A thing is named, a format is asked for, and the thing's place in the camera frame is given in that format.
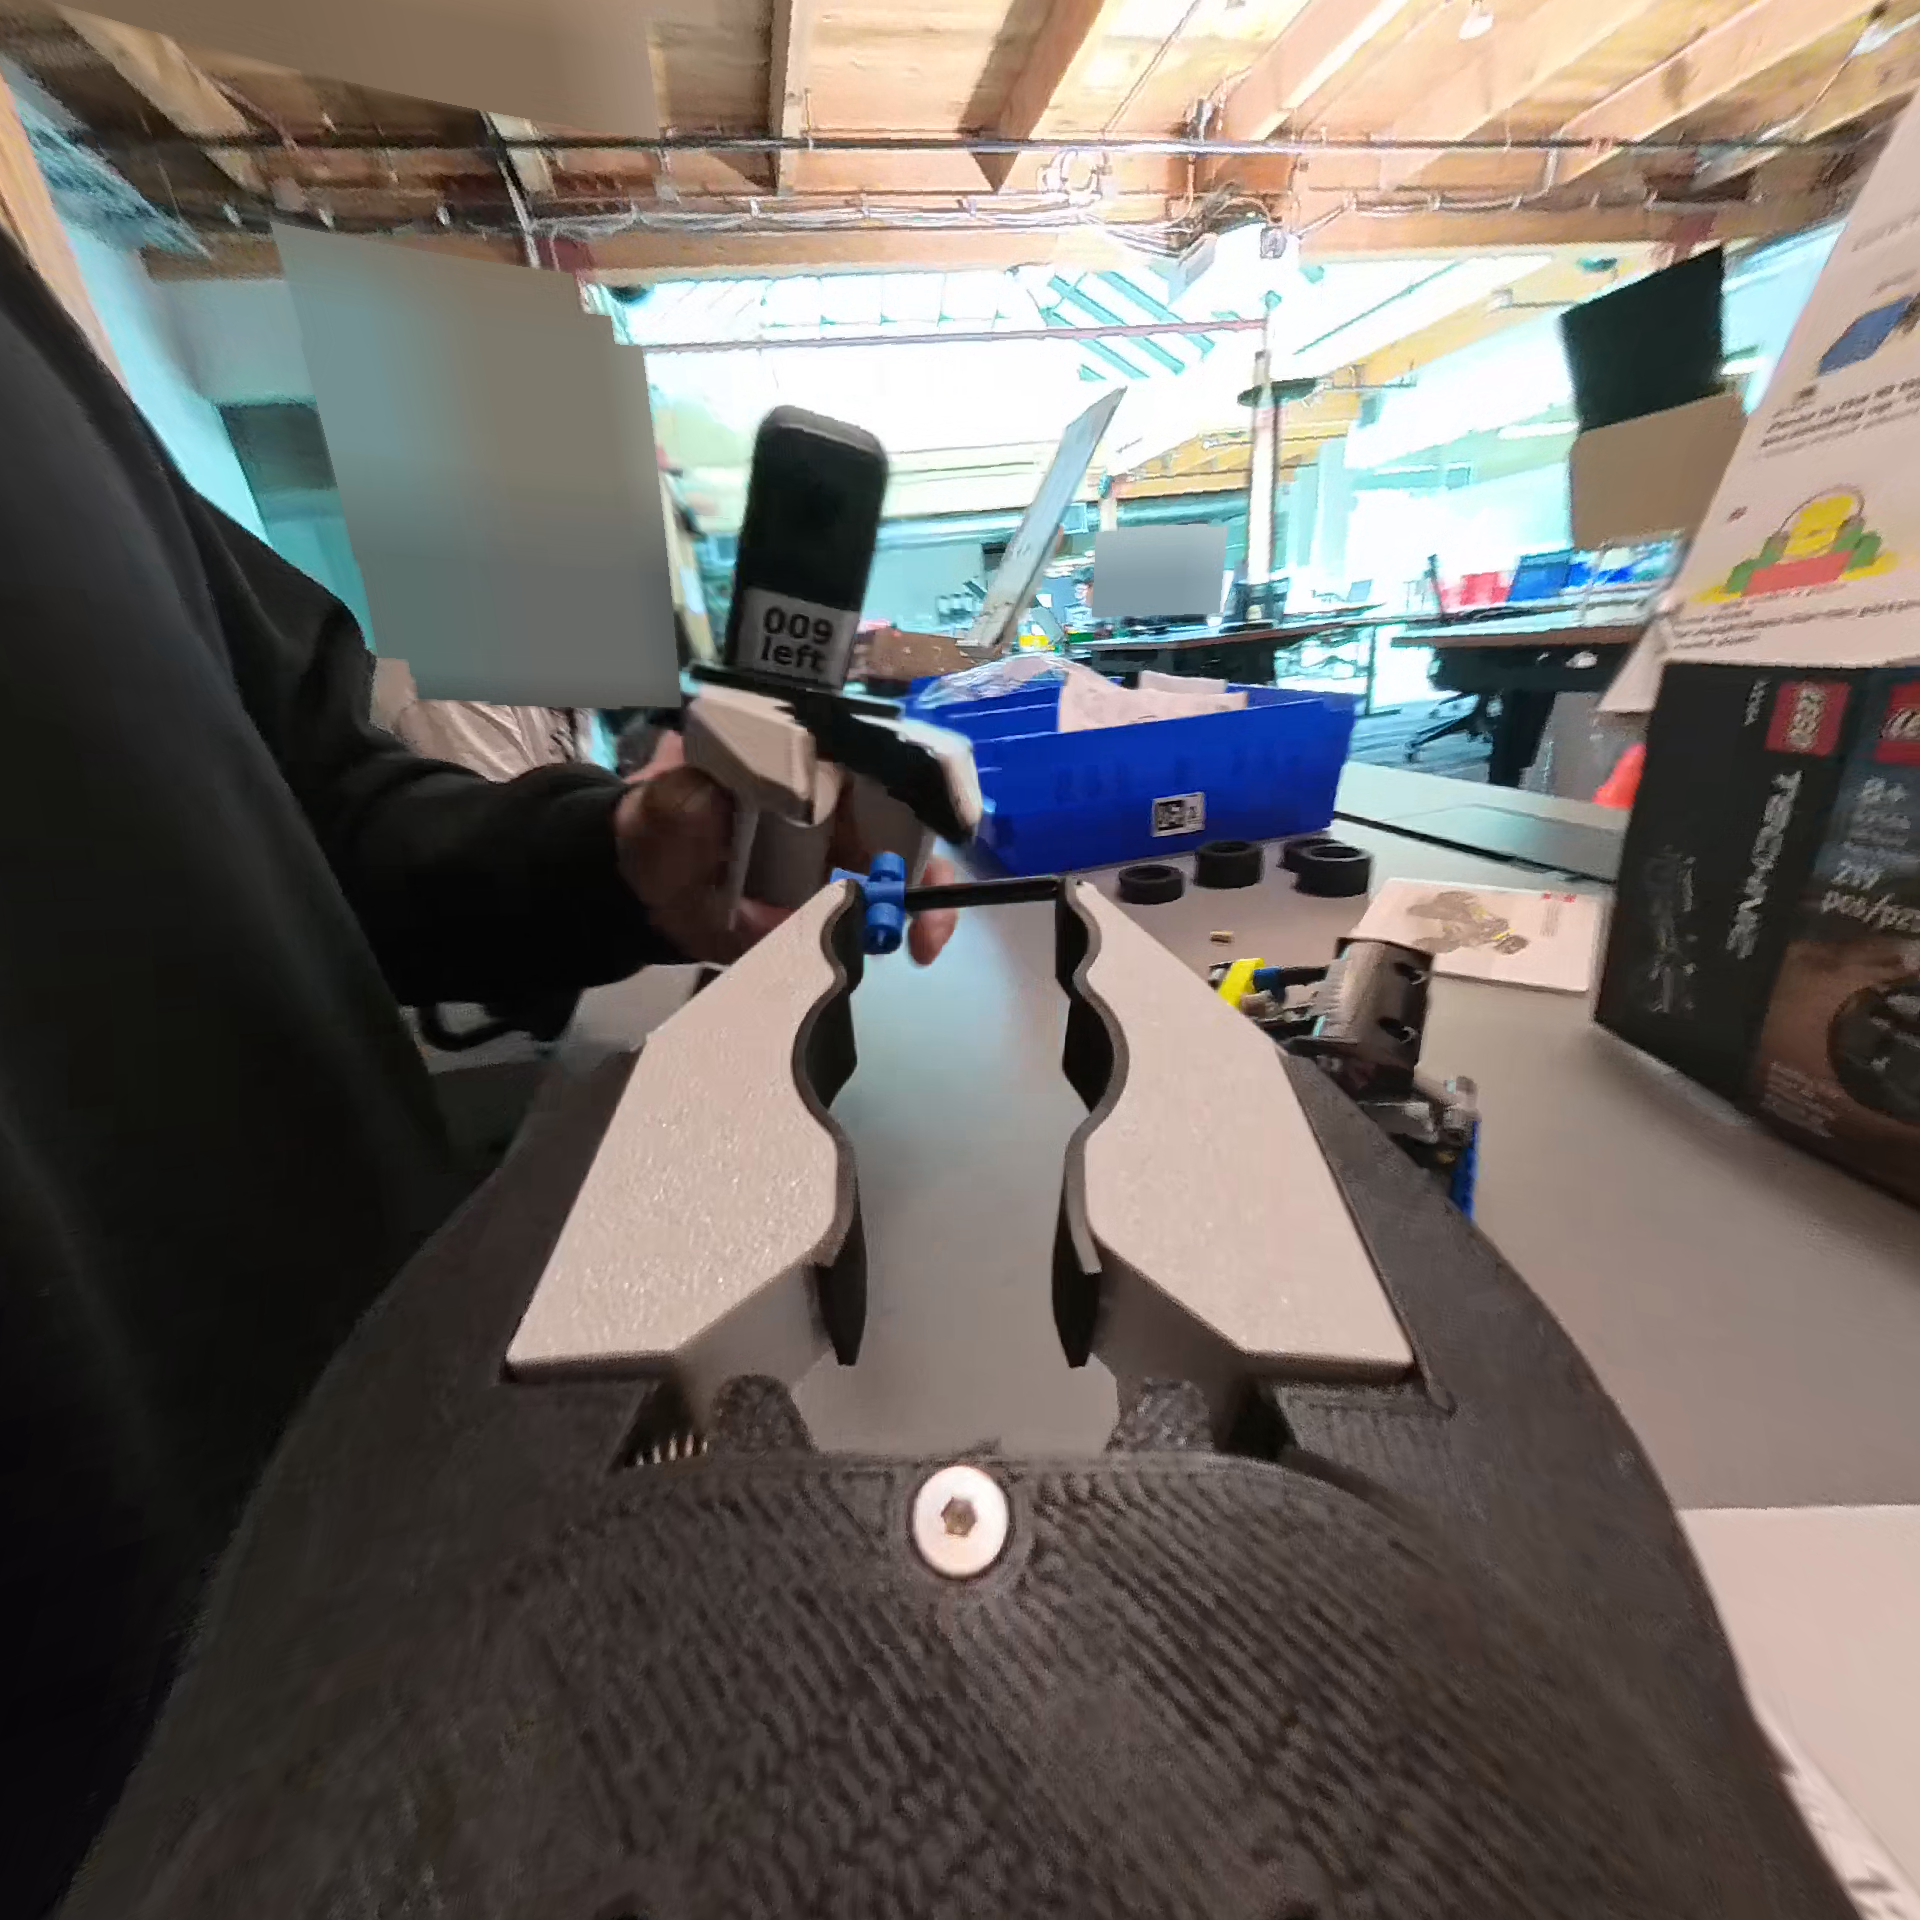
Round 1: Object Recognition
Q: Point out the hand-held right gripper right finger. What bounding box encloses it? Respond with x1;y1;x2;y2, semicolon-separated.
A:
1054;878;1420;1396

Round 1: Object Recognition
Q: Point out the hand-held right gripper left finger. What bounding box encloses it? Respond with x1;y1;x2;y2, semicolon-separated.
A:
505;878;871;1387

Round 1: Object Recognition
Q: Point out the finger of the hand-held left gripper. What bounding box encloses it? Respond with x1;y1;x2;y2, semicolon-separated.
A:
821;702;989;844

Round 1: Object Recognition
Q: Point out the black axle with blue connector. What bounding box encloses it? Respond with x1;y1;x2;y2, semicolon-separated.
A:
859;848;1071;958

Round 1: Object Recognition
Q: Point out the blue plastic bin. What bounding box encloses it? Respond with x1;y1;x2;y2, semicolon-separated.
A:
901;669;1360;878

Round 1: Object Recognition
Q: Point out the partly built toy buggy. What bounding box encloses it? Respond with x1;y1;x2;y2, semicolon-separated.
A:
1207;936;1488;1216

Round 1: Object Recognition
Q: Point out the instruction booklet with buggy cover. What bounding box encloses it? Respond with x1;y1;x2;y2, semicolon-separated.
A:
1358;876;1607;995

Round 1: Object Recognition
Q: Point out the dark toy set box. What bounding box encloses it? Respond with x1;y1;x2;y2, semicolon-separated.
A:
1593;659;1920;1201

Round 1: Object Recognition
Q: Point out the person's left hand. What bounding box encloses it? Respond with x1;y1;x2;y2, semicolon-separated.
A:
615;760;962;968

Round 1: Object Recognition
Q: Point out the clear plastic bag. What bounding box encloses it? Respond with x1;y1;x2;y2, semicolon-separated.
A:
937;651;1083;708

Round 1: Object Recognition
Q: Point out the grey tilted panel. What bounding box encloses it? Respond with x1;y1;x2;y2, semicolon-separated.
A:
974;387;1131;653

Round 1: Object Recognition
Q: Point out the background desk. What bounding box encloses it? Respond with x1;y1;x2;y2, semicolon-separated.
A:
1386;600;1667;788

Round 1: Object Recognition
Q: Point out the row of coloured bins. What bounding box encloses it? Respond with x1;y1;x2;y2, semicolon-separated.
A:
1432;545;1674;617

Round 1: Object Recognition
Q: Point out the black hanging panel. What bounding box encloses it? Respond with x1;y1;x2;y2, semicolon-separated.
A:
1560;245;1742;435

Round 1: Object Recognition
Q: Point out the printed paper sign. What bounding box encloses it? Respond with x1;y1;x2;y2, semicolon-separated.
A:
1597;143;1920;714

